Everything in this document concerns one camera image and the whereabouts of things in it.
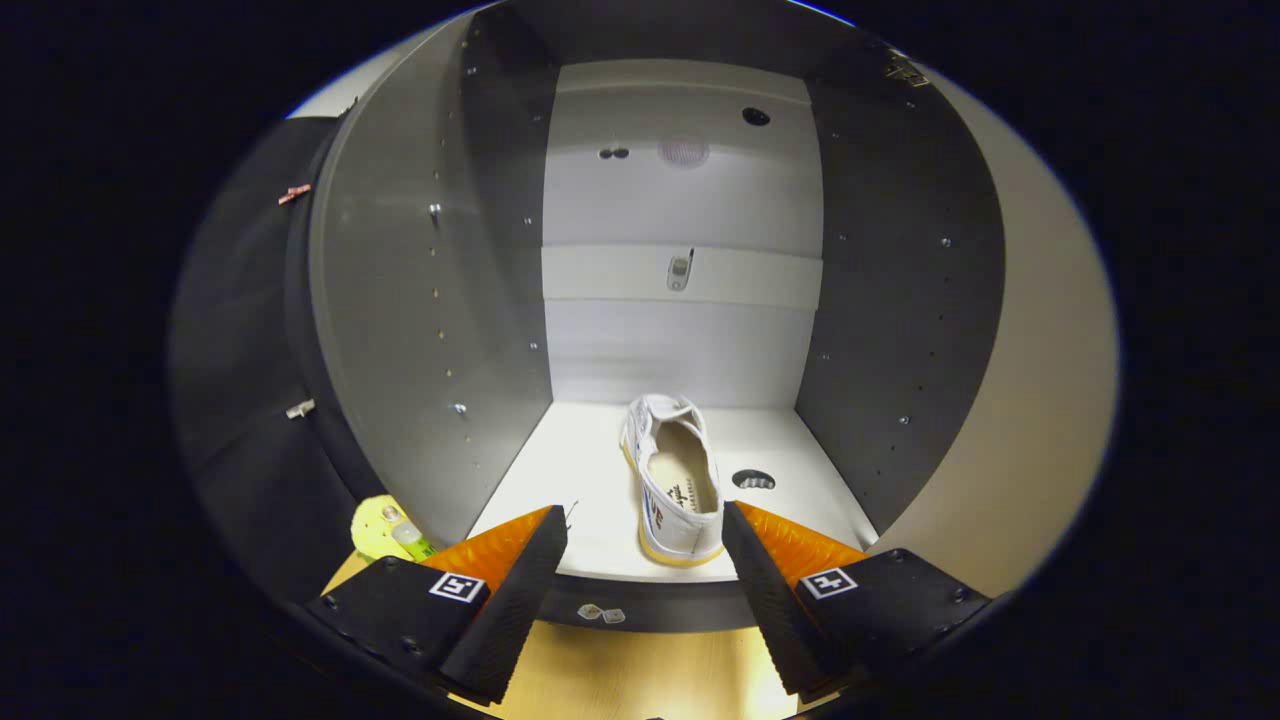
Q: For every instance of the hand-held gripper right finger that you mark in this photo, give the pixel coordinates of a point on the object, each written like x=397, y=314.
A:
x=772, y=605

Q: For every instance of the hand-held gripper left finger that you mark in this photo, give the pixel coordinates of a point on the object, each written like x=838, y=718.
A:
x=515, y=610

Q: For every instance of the white canvas shoe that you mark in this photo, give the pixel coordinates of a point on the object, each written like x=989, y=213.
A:
x=680, y=520

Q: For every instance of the grey shoe cabinet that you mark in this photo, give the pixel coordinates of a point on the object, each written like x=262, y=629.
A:
x=400, y=300

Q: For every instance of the green drink bottle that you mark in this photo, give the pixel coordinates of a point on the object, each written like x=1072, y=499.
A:
x=410, y=538

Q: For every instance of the yellow plush toy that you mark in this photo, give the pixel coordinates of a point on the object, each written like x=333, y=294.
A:
x=368, y=530

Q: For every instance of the silver clip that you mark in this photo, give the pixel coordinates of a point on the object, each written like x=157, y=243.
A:
x=300, y=409

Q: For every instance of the black backdrop cloth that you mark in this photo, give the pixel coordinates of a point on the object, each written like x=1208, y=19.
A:
x=230, y=350

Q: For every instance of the red clothespin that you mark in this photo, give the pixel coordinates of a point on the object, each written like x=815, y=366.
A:
x=295, y=194

